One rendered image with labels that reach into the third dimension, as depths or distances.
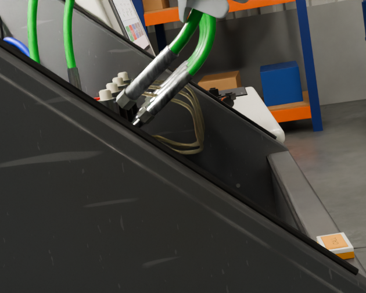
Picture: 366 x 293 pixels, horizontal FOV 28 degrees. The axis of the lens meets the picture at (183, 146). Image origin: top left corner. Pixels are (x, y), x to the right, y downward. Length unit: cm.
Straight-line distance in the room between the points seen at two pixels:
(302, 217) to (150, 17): 540
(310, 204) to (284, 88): 546
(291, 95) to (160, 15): 132
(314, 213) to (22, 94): 44
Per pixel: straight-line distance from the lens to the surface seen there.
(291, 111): 623
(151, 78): 84
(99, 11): 132
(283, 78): 640
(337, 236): 80
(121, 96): 86
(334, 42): 749
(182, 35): 82
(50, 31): 129
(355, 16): 749
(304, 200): 99
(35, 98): 63
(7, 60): 63
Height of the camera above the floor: 123
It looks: 11 degrees down
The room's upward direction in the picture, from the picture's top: 10 degrees counter-clockwise
